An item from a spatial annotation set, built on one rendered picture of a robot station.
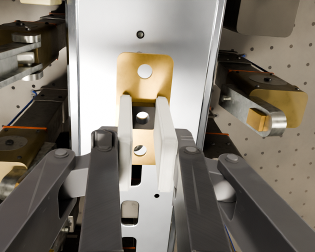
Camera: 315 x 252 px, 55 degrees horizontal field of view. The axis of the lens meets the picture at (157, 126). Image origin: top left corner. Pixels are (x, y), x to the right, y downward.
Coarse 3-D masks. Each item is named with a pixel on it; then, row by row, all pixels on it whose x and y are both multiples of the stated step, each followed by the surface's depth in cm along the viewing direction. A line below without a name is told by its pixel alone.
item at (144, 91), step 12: (120, 60) 20; (132, 60) 20; (144, 60) 20; (156, 60) 20; (168, 60) 20; (120, 72) 20; (132, 72) 20; (156, 72) 20; (168, 72) 20; (120, 84) 21; (132, 84) 21; (144, 84) 21; (156, 84) 21; (168, 84) 21; (132, 96) 21; (144, 96) 21; (156, 96) 21; (168, 96) 21; (132, 108) 20; (144, 108) 20; (132, 120) 21; (144, 120) 21; (132, 132) 22; (144, 132) 22; (144, 144) 22; (132, 156) 23; (144, 156) 23
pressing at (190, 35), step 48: (96, 0) 41; (144, 0) 42; (192, 0) 42; (96, 48) 44; (144, 48) 44; (192, 48) 45; (96, 96) 47; (192, 96) 48; (144, 192) 54; (144, 240) 59
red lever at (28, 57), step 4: (24, 52) 37; (28, 52) 37; (32, 52) 37; (20, 56) 36; (24, 56) 37; (28, 56) 37; (32, 56) 37; (20, 60) 37; (24, 60) 37; (28, 60) 37; (32, 60) 37; (24, 64) 38; (28, 64) 38
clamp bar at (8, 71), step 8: (0, 48) 32; (8, 48) 32; (16, 48) 33; (24, 48) 35; (32, 48) 37; (0, 56) 30; (8, 56) 32; (16, 56) 35; (0, 64) 32; (8, 64) 34; (16, 64) 35; (32, 64) 38; (40, 64) 39; (0, 72) 32; (8, 72) 34; (16, 72) 34; (24, 72) 35; (32, 72) 37; (0, 80) 31; (8, 80) 32; (16, 80) 34; (0, 88) 31
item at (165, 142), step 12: (156, 108) 20; (168, 108) 19; (156, 120) 19; (168, 120) 17; (156, 132) 18; (168, 132) 15; (156, 144) 18; (168, 144) 14; (156, 156) 18; (168, 156) 15; (156, 168) 17; (168, 168) 15; (168, 180) 15
